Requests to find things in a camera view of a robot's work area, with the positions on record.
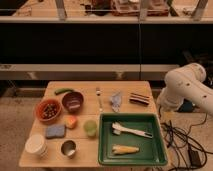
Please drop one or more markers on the yellow corn cob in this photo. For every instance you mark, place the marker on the yellow corn cob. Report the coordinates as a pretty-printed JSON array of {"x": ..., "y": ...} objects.
[{"x": 121, "y": 149}]

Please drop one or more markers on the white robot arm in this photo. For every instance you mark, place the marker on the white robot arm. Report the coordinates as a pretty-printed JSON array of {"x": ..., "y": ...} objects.
[{"x": 186, "y": 83}]

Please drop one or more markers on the black power adapter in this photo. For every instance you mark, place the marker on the black power adapter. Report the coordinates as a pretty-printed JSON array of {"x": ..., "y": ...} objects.
[{"x": 194, "y": 158}]

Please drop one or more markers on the green plastic cup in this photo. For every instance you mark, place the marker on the green plastic cup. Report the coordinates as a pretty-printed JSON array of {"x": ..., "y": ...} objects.
[{"x": 90, "y": 127}]

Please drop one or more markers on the green cucumber toy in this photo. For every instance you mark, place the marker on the green cucumber toy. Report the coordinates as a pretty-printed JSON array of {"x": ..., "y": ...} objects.
[{"x": 63, "y": 90}]

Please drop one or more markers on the blue sponge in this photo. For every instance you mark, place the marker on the blue sponge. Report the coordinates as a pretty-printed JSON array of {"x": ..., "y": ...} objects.
[{"x": 55, "y": 131}]

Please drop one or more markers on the maroon bowl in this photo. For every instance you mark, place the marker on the maroon bowl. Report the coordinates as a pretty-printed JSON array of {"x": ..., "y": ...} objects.
[{"x": 73, "y": 101}]

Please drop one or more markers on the orange bowl with contents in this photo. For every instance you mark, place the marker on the orange bowl with contents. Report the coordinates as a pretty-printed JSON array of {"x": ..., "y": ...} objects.
[{"x": 48, "y": 111}]

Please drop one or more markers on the metal cup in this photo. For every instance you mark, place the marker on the metal cup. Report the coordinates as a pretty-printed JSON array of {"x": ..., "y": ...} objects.
[{"x": 68, "y": 148}]

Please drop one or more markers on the orange peach toy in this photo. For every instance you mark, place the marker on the orange peach toy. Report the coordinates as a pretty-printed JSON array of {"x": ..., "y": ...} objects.
[{"x": 70, "y": 122}]

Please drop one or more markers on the metal fork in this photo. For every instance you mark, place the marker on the metal fork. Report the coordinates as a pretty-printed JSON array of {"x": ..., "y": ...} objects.
[{"x": 98, "y": 93}]

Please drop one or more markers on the white dish brush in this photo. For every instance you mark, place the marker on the white dish brush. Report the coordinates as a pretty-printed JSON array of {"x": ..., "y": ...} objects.
[{"x": 118, "y": 129}]

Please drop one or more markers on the green plastic tray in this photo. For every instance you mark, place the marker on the green plastic tray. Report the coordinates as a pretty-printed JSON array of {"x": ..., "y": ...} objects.
[{"x": 151, "y": 152}]

